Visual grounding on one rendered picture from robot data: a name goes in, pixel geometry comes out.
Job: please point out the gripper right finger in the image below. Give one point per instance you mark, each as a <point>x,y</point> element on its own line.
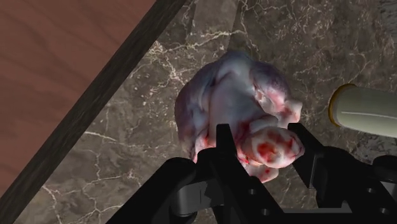
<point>341,173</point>

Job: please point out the raw whole chicken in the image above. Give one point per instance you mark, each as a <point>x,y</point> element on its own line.
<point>235,102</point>

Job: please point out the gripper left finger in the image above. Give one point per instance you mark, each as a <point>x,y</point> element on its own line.
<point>217,173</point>

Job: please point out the pale cylinder with yellow rim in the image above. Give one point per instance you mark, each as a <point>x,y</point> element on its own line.
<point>366,110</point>

